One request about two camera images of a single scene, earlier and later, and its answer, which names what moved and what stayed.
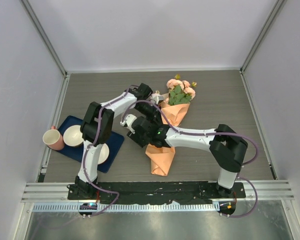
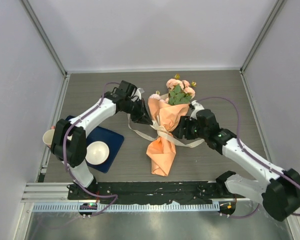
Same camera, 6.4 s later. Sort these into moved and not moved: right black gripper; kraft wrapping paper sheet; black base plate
Moved: right black gripper
Not moved: kraft wrapping paper sheet; black base plate
